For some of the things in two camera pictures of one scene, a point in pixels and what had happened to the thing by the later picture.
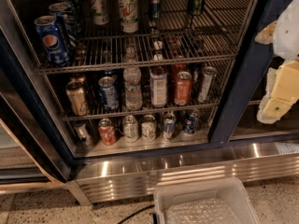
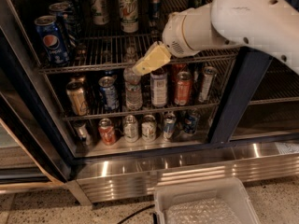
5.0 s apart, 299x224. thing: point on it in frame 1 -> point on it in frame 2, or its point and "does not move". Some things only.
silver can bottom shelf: x=131 y=131 does not move
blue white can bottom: x=169 y=123 does not move
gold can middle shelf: x=75 y=91 does not move
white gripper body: x=289 y=35 -> x=173 y=34
